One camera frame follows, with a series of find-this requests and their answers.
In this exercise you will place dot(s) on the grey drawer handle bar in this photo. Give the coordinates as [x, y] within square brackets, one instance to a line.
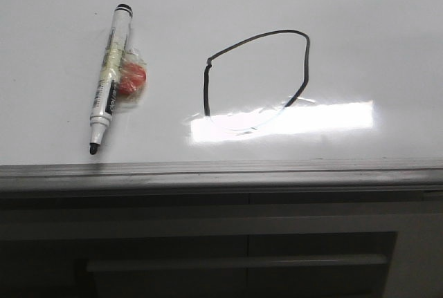
[237, 262]

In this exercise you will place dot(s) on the grey aluminium whiteboard frame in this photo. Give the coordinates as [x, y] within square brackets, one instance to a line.
[223, 177]

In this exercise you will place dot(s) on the white black whiteboard marker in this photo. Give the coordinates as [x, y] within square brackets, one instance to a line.
[106, 95]

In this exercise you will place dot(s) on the red round magnet taped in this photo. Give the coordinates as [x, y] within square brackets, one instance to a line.
[133, 77]

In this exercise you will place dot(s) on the white whiteboard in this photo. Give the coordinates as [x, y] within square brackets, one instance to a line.
[278, 80]

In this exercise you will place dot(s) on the grey cabinet drawer front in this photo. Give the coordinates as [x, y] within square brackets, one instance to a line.
[45, 249]

